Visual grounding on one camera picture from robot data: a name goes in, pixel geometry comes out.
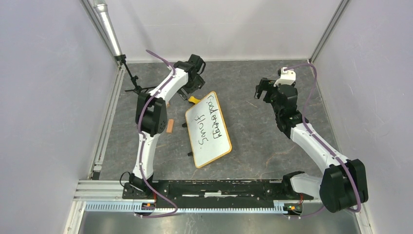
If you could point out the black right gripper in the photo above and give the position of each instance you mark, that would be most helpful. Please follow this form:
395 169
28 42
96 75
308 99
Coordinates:
265 85

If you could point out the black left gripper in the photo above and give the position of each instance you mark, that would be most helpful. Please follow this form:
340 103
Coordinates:
198 84

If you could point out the yellow whiteboard eraser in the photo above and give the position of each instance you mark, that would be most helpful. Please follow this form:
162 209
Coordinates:
193 100

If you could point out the yellow framed whiteboard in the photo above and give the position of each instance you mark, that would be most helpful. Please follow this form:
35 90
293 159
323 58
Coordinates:
208 134

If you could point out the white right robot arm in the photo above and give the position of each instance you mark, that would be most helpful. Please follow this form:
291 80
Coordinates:
343 185

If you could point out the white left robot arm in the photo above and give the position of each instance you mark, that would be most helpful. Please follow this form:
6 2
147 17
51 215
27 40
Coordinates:
151 119

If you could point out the orange wooden block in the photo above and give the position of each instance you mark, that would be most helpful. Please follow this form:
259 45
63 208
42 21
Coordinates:
170 126

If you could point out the black microphone tripod stand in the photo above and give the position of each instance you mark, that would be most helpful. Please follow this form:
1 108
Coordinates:
137 88

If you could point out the silver microphone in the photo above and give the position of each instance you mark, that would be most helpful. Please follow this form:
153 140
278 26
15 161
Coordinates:
101 8

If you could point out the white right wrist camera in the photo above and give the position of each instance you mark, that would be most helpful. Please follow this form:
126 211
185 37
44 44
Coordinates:
286 77

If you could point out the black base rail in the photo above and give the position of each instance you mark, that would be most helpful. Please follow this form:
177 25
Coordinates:
226 194

